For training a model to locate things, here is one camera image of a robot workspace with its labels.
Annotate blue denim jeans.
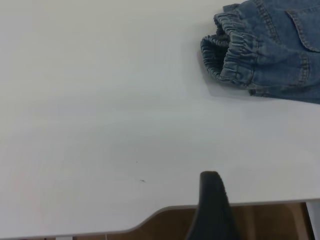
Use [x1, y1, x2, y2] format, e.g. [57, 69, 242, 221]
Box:
[199, 0, 320, 105]

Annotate white table leg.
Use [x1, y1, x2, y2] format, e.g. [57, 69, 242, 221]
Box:
[306, 201, 320, 240]

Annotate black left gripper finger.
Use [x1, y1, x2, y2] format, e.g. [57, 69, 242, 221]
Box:
[184, 171, 241, 240]

